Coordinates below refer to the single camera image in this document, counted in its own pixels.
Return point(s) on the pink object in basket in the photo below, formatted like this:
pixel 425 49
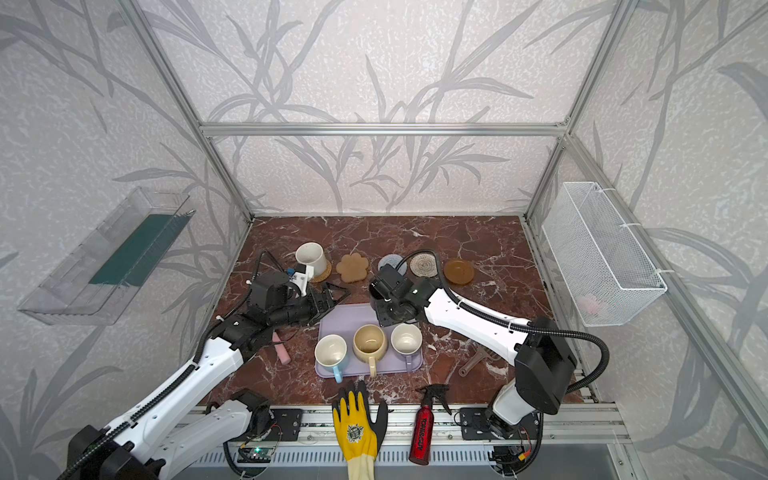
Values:
pixel 591 306

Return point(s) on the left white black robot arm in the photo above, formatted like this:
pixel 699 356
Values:
pixel 146 442

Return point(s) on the pink purple spatula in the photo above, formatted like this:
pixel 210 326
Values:
pixel 282 354

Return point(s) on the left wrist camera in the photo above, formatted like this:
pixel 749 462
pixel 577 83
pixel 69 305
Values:
pixel 301 276

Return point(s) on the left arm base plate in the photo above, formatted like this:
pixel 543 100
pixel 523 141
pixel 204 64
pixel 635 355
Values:
pixel 285 425

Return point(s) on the clear plastic wall bin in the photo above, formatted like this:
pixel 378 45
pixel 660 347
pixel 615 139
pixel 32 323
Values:
pixel 95 283

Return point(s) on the brown wooden round coaster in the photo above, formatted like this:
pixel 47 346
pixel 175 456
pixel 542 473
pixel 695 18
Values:
pixel 458 272

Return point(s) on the grey round coaster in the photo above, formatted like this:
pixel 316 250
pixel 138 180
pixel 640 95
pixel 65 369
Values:
pixel 395 261

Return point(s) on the white mug blue handle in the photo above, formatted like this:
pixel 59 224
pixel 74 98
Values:
pixel 331 357

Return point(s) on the yellow black work glove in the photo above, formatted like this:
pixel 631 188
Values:
pixel 359 436

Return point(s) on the white speckled mug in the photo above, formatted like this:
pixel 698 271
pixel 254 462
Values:
pixel 312 253

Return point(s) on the lavender plastic tray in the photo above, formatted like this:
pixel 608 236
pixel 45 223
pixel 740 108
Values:
pixel 352 343

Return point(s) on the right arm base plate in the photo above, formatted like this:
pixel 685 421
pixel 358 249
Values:
pixel 481 424

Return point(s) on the cork flower coaster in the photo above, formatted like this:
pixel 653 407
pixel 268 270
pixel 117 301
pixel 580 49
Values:
pixel 353 268

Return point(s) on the beige yellow mug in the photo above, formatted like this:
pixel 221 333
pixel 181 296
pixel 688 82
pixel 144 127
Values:
pixel 370 344

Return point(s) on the white mug lavender handle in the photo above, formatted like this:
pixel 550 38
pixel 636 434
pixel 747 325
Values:
pixel 406 340

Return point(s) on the red spray bottle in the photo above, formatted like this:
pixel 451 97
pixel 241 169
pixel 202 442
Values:
pixel 420 449

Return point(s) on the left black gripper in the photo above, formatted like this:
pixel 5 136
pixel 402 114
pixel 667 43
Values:
pixel 323 301

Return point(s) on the green circuit board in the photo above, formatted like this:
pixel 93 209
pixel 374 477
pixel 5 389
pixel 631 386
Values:
pixel 255 454

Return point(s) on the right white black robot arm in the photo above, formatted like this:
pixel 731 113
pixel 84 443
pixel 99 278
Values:
pixel 539 351

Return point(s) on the woven tan round coaster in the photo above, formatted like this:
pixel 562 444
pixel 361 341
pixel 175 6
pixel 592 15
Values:
pixel 320 277

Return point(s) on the cream woven round coaster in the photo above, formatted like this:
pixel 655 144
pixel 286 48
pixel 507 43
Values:
pixel 423 265

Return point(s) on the black mug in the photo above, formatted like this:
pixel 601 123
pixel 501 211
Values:
pixel 377 301

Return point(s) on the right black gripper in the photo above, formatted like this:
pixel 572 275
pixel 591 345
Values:
pixel 383 308

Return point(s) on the white wire mesh basket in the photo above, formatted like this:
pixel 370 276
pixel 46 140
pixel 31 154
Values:
pixel 597 253

